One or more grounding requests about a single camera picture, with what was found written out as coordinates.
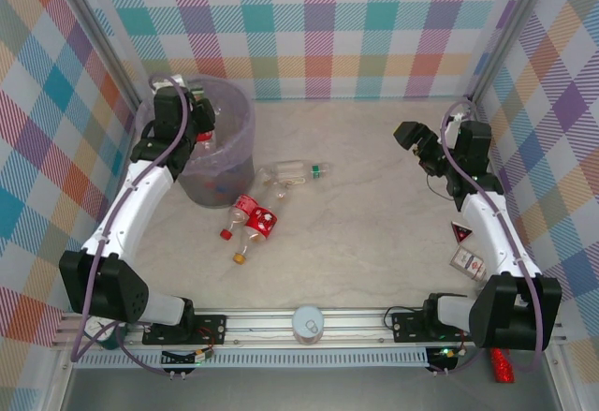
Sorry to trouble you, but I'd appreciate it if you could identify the purple trash bin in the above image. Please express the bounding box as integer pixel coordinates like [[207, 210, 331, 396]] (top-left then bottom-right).
[[135, 76, 256, 210]]

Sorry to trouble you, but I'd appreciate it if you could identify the red-label bottle with red cap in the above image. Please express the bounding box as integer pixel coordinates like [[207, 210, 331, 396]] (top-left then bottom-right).
[[218, 194, 259, 242]]

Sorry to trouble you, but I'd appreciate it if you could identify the clear plastic bottle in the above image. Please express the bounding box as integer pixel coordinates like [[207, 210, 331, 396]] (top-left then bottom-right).
[[256, 167, 292, 207]]

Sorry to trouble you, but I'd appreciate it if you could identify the clear bottle with green label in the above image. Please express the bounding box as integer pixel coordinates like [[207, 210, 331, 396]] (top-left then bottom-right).
[[272, 160, 331, 186]]

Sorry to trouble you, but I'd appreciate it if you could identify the red-label bottle with orange cap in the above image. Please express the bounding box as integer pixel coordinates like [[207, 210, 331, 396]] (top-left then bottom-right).
[[232, 203, 281, 265]]

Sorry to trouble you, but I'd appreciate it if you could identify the red triangle card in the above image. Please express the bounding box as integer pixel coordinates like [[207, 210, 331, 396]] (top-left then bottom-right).
[[450, 221, 473, 245]]

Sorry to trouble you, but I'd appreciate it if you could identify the playing card box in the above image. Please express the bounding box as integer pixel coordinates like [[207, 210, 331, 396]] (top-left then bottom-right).
[[448, 244, 489, 282]]

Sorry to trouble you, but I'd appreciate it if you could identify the small black controller board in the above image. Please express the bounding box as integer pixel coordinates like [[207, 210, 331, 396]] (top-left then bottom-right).
[[160, 347, 216, 366], [426, 345, 462, 371]]

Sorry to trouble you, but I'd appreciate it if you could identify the silver tin can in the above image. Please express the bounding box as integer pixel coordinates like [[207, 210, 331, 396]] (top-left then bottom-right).
[[291, 305, 327, 345]]

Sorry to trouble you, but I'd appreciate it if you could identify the red glitter tube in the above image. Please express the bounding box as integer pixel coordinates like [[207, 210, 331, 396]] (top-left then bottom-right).
[[489, 347, 516, 384]]

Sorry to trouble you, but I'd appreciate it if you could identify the green alarm clock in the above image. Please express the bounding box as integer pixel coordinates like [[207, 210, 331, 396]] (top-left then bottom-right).
[[86, 316, 126, 351]]

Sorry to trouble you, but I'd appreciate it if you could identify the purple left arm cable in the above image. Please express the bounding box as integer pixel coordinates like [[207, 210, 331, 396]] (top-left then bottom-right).
[[69, 73, 193, 363]]

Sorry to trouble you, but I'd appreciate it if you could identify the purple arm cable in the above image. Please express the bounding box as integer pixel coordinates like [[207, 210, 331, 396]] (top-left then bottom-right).
[[439, 99, 551, 373], [69, 73, 193, 363]]

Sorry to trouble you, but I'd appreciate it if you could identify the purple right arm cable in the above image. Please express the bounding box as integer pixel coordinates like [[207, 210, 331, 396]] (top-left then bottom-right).
[[439, 99, 551, 373]]

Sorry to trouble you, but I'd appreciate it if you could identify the aluminium side rail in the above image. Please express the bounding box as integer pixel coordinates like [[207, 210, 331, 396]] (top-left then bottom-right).
[[465, 95, 484, 125]]

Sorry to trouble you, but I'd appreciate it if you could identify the aluminium frame post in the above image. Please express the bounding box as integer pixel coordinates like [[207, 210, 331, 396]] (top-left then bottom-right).
[[464, 0, 562, 103], [44, 0, 147, 104]]

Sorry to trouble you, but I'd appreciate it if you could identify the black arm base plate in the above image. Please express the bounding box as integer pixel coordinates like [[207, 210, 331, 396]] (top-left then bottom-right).
[[390, 311, 478, 343], [141, 313, 228, 346]]

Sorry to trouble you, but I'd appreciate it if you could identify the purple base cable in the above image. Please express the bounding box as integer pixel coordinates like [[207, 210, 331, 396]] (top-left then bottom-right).
[[120, 324, 188, 380], [428, 340, 491, 378]]

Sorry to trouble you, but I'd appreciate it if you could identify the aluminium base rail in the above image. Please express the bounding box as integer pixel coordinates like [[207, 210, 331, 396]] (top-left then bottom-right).
[[51, 308, 567, 350]]

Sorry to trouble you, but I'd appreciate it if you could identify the slotted white cable duct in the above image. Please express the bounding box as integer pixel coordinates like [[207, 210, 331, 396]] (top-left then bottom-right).
[[73, 347, 431, 370]]

